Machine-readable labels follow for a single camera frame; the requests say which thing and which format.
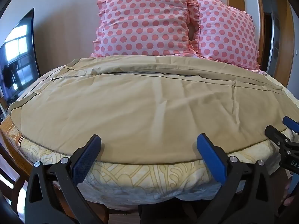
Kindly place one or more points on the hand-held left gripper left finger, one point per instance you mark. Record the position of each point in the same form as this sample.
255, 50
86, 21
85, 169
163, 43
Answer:
87, 154

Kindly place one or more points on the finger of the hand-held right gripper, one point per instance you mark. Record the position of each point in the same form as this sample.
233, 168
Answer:
290, 122
276, 136

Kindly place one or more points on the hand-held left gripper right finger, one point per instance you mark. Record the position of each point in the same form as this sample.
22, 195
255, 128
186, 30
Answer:
210, 155

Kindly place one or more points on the tan blanket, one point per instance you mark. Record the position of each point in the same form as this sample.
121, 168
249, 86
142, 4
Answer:
144, 107

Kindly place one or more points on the yellow patterned bed mattress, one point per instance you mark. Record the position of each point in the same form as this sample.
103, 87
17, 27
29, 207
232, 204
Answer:
130, 179

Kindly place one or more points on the pink polka dot ruffled pillow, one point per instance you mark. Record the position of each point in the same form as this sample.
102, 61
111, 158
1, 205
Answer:
227, 31
144, 21

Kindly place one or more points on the black flat television screen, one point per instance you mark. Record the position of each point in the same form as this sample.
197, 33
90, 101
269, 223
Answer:
19, 56

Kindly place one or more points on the wooden door frame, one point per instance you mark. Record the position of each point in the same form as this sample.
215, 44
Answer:
282, 30

